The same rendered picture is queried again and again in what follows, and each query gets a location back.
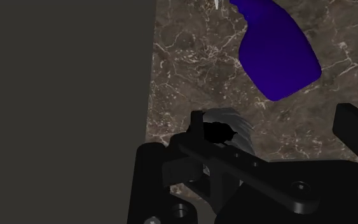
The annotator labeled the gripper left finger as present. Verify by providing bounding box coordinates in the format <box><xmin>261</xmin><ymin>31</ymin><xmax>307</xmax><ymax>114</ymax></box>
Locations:
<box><xmin>127</xmin><ymin>109</ymin><xmax>320</xmax><ymax>224</ymax></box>

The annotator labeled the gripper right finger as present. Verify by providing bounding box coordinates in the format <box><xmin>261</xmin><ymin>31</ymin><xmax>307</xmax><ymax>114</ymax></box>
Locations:
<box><xmin>331</xmin><ymin>102</ymin><xmax>358</xmax><ymax>213</ymax></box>

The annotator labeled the blue spray bottle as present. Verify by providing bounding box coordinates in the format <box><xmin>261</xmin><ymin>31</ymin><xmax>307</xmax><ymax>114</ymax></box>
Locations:
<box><xmin>229</xmin><ymin>0</ymin><xmax>322</xmax><ymax>102</ymax></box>

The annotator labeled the grey ribbed cup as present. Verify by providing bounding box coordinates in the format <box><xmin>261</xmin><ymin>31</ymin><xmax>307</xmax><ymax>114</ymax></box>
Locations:
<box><xmin>202</xmin><ymin>107</ymin><xmax>256</xmax><ymax>157</ymax></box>

